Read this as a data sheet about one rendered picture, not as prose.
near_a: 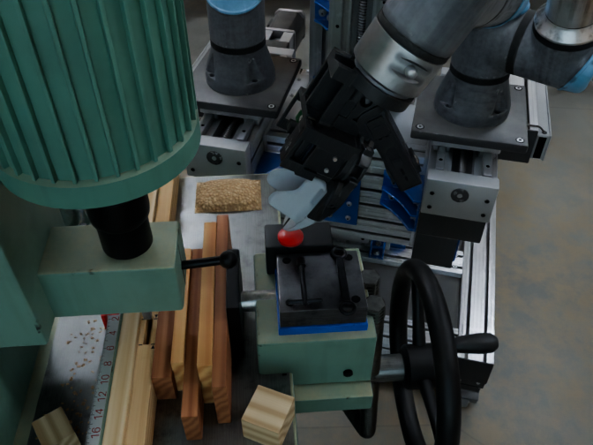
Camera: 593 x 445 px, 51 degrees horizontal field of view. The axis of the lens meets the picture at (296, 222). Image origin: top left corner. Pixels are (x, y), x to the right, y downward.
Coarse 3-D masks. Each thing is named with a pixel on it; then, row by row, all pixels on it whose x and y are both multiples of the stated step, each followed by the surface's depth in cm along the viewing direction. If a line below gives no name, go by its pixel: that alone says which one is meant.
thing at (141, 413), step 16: (160, 192) 89; (176, 192) 94; (160, 208) 87; (144, 320) 73; (144, 368) 68; (144, 384) 67; (144, 400) 65; (128, 416) 64; (144, 416) 64; (128, 432) 63; (144, 432) 63
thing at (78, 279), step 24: (48, 240) 64; (72, 240) 64; (96, 240) 64; (168, 240) 64; (48, 264) 62; (72, 264) 62; (96, 264) 62; (120, 264) 62; (144, 264) 62; (168, 264) 62; (48, 288) 62; (72, 288) 62; (96, 288) 63; (120, 288) 63; (144, 288) 63; (168, 288) 63; (72, 312) 65; (96, 312) 65; (120, 312) 66; (144, 312) 66
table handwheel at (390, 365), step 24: (408, 264) 82; (408, 288) 90; (432, 288) 74; (432, 312) 72; (432, 336) 71; (384, 360) 82; (408, 360) 81; (432, 360) 81; (456, 360) 70; (408, 384) 81; (432, 384) 81; (456, 384) 69; (408, 408) 92; (432, 408) 77; (456, 408) 69; (408, 432) 89; (432, 432) 75; (456, 432) 70
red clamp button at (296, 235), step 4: (280, 232) 71; (284, 232) 71; (288, 232) 71; (292, 232) 71; (296, 232) 71; (300, 232) 71; (280, 236) 71; (284, 236) 71; (288, 236) 71; (292, 236) 71; (296, 236) 71; (300, 236) 71; (280, 240) 71; (284, 240) 70; (288, 240) 70; (292, 240) 70; (296, 240) 70; (300, 240) 71; (284, 244) 70; (288, 244) 70; (292, 244) 70; (296, 244) 70
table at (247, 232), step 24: (192, 192) 95; (264, 192) 95; (192, 216) 91; (216, 216) 91; (240, 216) 91; (264, 216) 91; (192, 240) 88; (240, 240) 88; (264, 240) 88; (240, 360) 73; (240, 384) 71; (264, 384) 71; (288, 384) 71; (312, 384) 74; (336, 384) 74; (360, 384) 74; (168, 408) 69; (240, 408) 69; (312, 408) 74; (336, 408) 75; (360, 408) 75; (168, 432) 67; (216, 432) 67; (240, 432) 67; (288, 432) 67
